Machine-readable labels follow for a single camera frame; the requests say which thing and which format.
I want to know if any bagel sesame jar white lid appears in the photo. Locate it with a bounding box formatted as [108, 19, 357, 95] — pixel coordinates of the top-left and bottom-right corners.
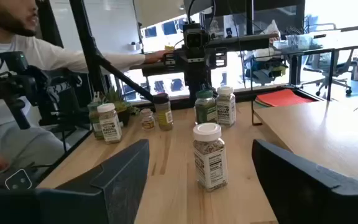
[193, 122, 229, 192]
[216, 85, 237, 127]
[96, 103, 123, 144]

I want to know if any black rig frame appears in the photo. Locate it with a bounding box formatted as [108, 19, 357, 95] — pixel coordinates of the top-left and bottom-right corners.
[68, 0, 321, 111]

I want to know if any black lid olive label jar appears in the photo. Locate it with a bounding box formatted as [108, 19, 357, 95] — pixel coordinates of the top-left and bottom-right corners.
[152, 92, 175, 132]

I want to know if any black smartphone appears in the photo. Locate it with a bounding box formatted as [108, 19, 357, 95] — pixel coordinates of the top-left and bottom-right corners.
[0, 166, 35, 191]

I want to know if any red sheets stack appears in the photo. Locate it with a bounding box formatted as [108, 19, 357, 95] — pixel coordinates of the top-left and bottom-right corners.
[254, 88, 316, 108]

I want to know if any grey office chair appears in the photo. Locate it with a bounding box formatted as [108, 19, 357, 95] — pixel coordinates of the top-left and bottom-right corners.
[301, 51, 354, 97]

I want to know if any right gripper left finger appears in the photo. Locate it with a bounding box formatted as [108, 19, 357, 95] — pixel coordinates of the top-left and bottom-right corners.
[0, 139, 150, 224]

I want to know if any white plastic bag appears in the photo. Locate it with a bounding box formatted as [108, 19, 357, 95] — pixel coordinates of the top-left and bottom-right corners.
[253, 19, 282, 63]

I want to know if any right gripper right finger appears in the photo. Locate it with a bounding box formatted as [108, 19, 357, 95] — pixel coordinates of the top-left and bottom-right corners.
[252, 139, 358, 224]

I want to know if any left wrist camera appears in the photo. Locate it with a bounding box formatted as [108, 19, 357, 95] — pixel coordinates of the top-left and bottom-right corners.
[183, 22, 211, 50]

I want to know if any small clear spice jar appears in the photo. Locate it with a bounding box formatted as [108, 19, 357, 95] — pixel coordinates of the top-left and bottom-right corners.
[140, 108, 156, 131]

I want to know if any person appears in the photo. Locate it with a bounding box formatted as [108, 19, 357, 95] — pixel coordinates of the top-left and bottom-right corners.
[0, 0, 170, 190]

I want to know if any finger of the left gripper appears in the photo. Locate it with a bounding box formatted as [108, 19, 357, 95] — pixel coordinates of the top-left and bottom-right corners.
[162, 51, 179, 68]
[213, 49, 229, 68]

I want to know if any green lid herb jar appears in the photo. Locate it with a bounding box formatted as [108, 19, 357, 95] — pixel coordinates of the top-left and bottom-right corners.
[195, 89, 218, 126]
[87, 101, 105, 141]

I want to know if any potted succulent plant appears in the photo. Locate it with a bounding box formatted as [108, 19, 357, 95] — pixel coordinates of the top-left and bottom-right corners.
[99, 86, 141, 128]

